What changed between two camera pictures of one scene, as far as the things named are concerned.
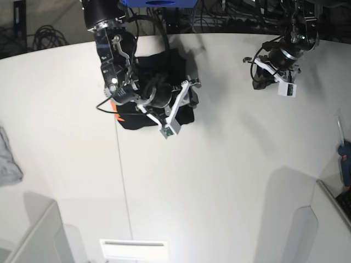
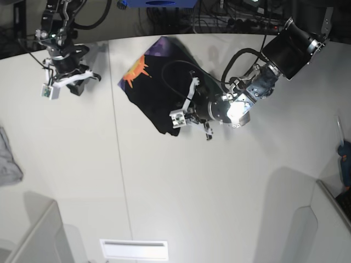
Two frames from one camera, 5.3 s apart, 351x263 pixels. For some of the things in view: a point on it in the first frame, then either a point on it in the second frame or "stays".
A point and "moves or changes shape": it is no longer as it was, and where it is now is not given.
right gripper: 281,59 -> 209,104
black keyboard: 344,200 stays
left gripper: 159,96 -> 66,57
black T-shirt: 170,65 moves or changes shape
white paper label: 135,249 stays
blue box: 160,4 stays
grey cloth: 10,172 stays
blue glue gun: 344,150 stays
